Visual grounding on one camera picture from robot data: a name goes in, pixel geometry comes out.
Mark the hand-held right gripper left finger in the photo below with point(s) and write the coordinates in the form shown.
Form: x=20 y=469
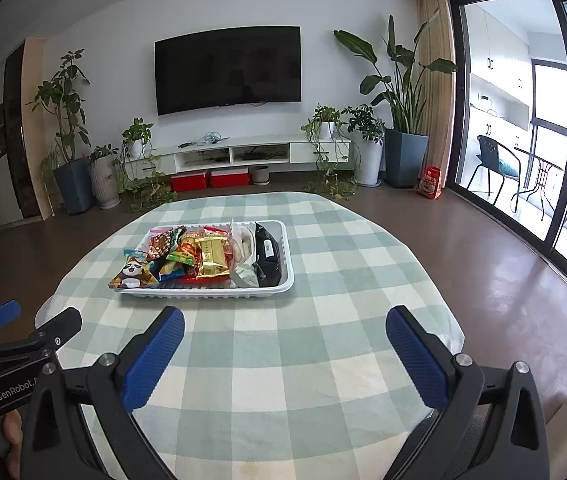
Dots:
x=156 y=360

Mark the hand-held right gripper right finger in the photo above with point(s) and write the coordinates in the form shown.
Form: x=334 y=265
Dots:
x=416 y=360

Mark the blue yellow cake packet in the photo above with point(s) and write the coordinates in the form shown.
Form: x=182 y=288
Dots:
x=171 y=271

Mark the blue panda snack packet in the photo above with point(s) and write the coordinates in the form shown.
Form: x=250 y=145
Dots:
x=133 y=272

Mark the green snack packet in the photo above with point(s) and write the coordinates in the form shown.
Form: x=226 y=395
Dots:
x=179 y=258

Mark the gold snack packet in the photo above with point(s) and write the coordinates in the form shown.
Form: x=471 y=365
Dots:
x=213 y=257

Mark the red brown cookie packet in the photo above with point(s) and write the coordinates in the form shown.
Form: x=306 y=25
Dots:
x=161 y=242

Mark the white grey snack bag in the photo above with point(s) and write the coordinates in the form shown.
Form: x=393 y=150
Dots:
x=243 y=270

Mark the white plastic tray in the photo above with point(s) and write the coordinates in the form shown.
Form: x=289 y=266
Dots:
x=283 y=285

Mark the black snack packet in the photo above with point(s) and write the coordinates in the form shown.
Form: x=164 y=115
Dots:
x=268 y=255

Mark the tall plant in blue pot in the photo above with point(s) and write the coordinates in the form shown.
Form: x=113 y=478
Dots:
x=73 y=187

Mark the plant in white ribbed pot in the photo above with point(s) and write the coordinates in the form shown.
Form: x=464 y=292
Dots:
x=106 y=182

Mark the red printed bag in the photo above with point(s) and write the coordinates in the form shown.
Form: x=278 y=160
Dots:
x=429 y=182

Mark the red storage box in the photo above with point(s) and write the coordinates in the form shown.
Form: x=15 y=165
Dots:
x=188 y=181
x=229 y=178

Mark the trailing pothos in white pot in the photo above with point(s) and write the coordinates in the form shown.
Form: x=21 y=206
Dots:
x=136 y=147
x=326 y=127

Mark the large-leaf plant in grey pot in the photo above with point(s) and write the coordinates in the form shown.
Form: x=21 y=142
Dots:
x=406 y=160

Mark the plant in tall white pot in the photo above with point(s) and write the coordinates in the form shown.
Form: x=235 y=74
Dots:
x=368 y=160

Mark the small grey flower pot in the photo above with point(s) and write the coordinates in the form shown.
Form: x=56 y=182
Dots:
x=260 y=175

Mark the black metal side table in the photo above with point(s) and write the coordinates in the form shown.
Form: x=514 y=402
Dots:
x=538 y=165

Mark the white television console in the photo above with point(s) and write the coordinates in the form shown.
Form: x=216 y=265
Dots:
x=308 y=152

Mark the beige curtain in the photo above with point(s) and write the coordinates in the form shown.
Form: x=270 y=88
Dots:
x=436 y=35

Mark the black wall television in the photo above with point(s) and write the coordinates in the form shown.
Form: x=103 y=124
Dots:
x=228 y=70

